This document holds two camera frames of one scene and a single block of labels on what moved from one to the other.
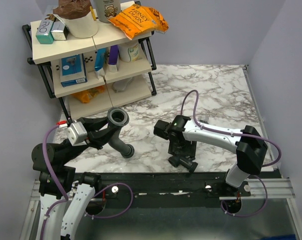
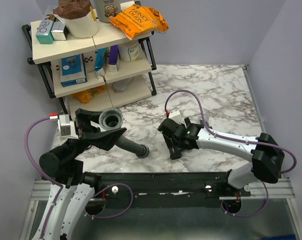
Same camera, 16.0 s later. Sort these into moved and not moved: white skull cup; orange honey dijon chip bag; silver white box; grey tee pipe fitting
Moved: grey tee pipe fitting
Not moved: silver white box; orange honey dijon chip bag; white skull cup
